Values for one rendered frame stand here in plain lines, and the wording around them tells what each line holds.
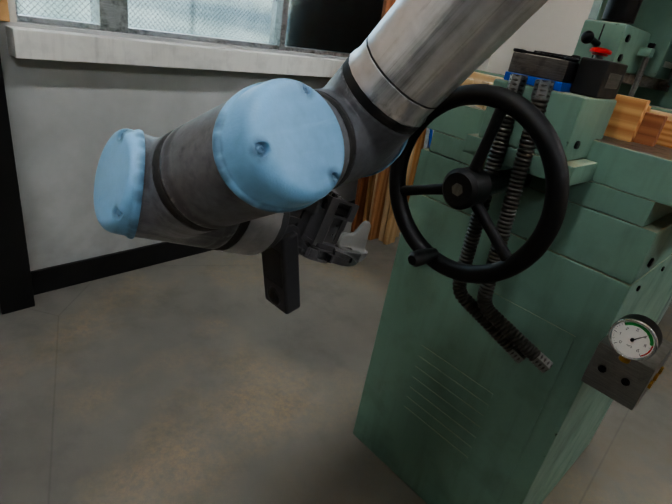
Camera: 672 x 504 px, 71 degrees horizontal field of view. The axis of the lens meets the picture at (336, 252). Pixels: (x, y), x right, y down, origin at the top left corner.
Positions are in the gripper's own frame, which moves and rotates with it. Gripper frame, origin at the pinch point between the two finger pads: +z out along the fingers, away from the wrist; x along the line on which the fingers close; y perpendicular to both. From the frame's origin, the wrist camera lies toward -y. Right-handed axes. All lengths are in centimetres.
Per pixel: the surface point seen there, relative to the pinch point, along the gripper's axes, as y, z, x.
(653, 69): 49, 43, -12
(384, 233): -14, 153, 101
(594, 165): 25.9, 23.0, -16.6
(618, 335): 4.5, 25.9, -30.0
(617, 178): 25.4, 24.9, -19.9
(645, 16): 56, 40, -7
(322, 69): 45, 93, 127
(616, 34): 48, 29, -8
